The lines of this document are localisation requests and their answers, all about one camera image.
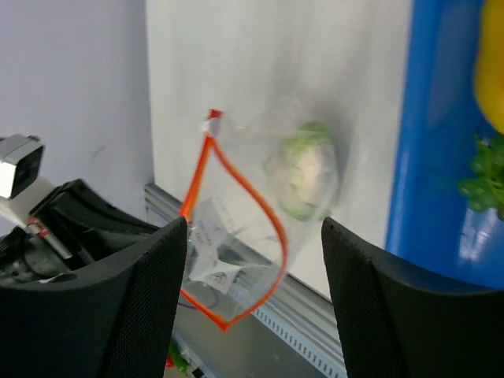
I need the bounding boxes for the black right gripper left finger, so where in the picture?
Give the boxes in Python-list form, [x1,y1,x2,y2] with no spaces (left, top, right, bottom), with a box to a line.
[1,218,187,377]

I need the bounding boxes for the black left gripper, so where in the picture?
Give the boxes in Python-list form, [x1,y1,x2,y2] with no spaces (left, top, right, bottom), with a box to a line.
[1,179,157,287]

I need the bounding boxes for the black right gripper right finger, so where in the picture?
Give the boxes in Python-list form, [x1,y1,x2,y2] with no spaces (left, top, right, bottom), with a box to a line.
[321,218,503,377]

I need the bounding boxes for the green grapes toy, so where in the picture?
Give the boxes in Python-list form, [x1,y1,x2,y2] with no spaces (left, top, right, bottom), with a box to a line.
[458,133,503,221]

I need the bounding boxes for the white green cabbage toy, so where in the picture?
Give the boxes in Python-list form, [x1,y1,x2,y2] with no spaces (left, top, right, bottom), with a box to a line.
[262,121,339,221]

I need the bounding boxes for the clear zip bag orange zipper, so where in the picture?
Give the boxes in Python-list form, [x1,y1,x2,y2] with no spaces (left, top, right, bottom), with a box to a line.
[180,93,332,330]

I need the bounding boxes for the blue plastic bin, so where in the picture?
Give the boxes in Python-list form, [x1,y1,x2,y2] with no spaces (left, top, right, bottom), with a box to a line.
[386,1,503,288]

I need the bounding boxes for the yellow orange pepper toy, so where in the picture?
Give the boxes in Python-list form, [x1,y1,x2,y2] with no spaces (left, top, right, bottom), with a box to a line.
[473,0,503,134]

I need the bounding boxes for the white slotted cable duct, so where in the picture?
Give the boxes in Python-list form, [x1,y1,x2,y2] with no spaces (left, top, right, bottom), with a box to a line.
[252,308,347,377]

